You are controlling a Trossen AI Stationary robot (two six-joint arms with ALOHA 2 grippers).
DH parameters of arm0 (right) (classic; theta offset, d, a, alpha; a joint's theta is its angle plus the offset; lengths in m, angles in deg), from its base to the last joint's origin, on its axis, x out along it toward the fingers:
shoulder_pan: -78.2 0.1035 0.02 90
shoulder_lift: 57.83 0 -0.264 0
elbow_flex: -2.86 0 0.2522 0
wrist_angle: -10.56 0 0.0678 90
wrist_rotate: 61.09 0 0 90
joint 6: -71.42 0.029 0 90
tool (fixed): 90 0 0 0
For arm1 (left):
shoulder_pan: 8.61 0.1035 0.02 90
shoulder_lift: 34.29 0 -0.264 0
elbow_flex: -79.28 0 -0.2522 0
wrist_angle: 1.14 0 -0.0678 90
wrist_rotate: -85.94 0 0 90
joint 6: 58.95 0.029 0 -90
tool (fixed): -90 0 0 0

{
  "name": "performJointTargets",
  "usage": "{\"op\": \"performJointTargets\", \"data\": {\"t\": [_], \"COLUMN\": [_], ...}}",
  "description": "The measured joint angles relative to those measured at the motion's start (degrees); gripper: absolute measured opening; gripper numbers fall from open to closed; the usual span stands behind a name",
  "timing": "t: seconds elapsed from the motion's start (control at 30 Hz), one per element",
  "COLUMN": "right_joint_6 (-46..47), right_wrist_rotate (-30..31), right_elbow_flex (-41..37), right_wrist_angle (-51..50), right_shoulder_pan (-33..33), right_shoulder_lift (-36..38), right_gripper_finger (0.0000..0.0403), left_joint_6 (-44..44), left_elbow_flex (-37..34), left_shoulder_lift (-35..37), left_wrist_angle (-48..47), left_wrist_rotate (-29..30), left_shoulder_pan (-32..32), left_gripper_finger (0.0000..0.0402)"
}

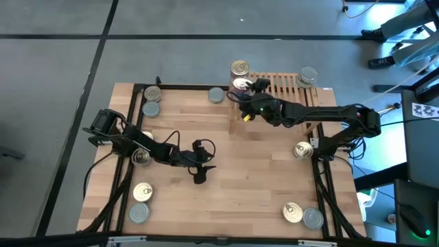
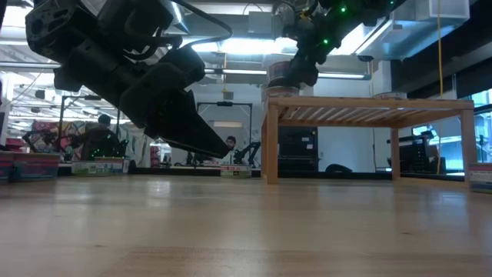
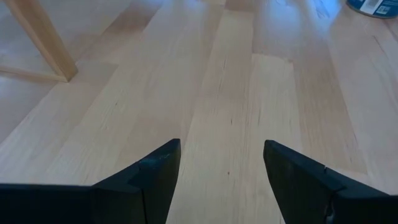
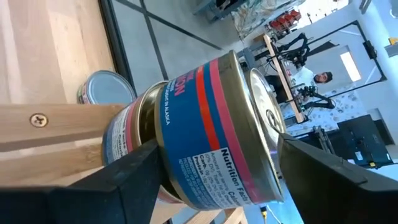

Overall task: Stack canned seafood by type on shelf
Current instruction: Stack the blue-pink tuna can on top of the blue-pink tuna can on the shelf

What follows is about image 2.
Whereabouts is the black rounded object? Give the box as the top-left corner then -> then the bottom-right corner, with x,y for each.
324,163 -> 354,174

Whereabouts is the person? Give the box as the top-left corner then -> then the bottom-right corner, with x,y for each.
224,135 -> 238,155
78,113 -> 121,161

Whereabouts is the ceiling tube light strip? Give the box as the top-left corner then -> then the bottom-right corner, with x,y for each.
203,68 -> 366,80

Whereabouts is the black cabinet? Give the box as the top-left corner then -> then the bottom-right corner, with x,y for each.
277,125 -> 319,172

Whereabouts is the colourful patchwork quilt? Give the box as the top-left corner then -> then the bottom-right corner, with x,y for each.
31,119 -> 88,161

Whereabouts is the black left camera cable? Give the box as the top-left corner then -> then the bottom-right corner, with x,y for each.
168,0 -> 234,50

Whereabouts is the green-white label tin can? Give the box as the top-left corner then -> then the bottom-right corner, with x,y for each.
220,164 -> 253,179
371,91 -> 407,100
71,160 -> 113,178
95,156 -> 131,176

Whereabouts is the black gantry frame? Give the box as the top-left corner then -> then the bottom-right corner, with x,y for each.
56,95 -> 123,155
195,101 -> 254,166

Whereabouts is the wooden slatted shelf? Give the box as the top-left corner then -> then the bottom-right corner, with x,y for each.
260,95 -> 477,185

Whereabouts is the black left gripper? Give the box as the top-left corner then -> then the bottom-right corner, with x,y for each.
53,42 -> 231,155

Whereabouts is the grey cloth cover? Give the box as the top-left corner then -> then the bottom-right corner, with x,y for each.
115,122 -> 155,169

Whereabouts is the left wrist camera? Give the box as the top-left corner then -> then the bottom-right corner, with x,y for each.
163,45 -> 208,92

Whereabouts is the window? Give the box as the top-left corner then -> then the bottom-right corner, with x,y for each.
470,90 -> 492,165

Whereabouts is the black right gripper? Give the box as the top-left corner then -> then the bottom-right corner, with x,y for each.
282,0 -> 349,88

